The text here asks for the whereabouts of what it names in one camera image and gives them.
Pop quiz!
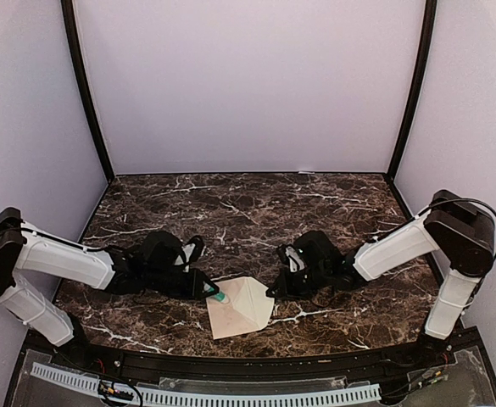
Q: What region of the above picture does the black frame post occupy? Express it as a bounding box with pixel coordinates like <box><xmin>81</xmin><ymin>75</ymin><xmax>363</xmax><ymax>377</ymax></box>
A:
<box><xmin>60</xmin><ymin>0</ymin><xmax>115</xmax><ymax>183</ymax></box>
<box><xmin>386</xmin><ymin>0</ymin><xmax>437</xmax><ymax>183</ymax></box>

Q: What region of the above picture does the white slotted cable duct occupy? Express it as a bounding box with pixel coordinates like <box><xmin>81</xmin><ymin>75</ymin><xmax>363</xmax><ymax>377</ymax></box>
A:
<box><xmin>31</xmin><ymin>362</ymin><xmax>382</xmax><ymax>406</ymax></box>

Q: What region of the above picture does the beige paper envelope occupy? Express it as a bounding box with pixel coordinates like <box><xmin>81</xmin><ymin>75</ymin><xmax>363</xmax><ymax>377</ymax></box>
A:
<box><xmin>206</xmin><ymin>276</ymin><xmax>275</xmax><ymax>340</ymax></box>

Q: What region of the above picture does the black curved front rail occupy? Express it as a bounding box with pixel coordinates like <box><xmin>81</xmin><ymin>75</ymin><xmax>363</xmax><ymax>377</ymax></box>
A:
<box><xmin>26</xmin><ymin>328</ymin><xmax>482</xmax><ymax>385</ymax></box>

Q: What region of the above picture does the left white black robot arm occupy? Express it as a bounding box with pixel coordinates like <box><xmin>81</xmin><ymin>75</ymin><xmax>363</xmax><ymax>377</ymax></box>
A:
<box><xmin>0</xmin><ymin>208</ymin><xmax>220</xmax><ymax>370</ymax></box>

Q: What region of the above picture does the left black frame post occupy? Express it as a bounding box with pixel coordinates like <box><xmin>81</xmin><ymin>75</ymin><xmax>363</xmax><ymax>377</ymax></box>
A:
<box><xmin>60</xmin><ymin>0</ymin><xmax>115</xmax><ymax>183</ymax></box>

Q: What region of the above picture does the small circuit board with wires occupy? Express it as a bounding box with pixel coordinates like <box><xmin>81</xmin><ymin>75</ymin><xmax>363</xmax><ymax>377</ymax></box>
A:
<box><xmin>98</xmin><ymin>381</ymin><xmax>134</xmax><ymax>402</ymax></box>

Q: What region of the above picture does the right black frame post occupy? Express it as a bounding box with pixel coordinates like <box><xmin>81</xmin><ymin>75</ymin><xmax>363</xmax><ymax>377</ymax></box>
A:
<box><xmin>386</xmin><ymin>0</ymin><xmax>437</xmax><ymax>183</ymax></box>

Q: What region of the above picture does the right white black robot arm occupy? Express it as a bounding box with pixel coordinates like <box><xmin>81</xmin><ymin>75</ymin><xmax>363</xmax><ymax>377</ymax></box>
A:
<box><xmin>266</xmin><ymin>190</ymin><xmax>496</xmax><ymax>368</ymax></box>

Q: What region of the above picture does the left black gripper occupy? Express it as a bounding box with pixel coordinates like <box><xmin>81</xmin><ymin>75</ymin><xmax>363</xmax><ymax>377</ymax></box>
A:
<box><xmin>144</xmin><ymin>267</ymin><xmax>219</xmax><ymax>301</ymax></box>

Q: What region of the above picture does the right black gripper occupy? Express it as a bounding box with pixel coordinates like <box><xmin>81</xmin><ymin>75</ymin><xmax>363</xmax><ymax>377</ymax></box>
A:
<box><xmin>265</xmin><ymin>264</ymin><xmax>330</xmax><ymax>301</ymax></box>

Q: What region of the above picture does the white green glue stick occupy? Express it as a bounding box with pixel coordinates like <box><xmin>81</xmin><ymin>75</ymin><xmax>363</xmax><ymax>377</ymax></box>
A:
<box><xmin>204</xmin><ymin>287</ymin><xmax>230</xmax><ymax>304</ymax></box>

